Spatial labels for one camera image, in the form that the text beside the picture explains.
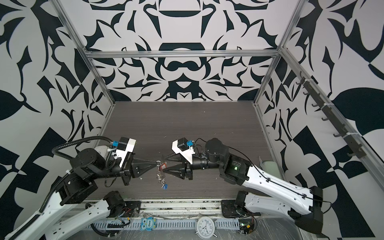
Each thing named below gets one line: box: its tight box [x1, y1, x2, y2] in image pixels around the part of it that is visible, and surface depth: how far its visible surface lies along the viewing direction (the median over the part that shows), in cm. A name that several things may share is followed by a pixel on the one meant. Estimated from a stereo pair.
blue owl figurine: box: [140, 216, 157, 231], surface depth 71 cm
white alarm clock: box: [194, 216, 218, 240], surface depth 68 cm
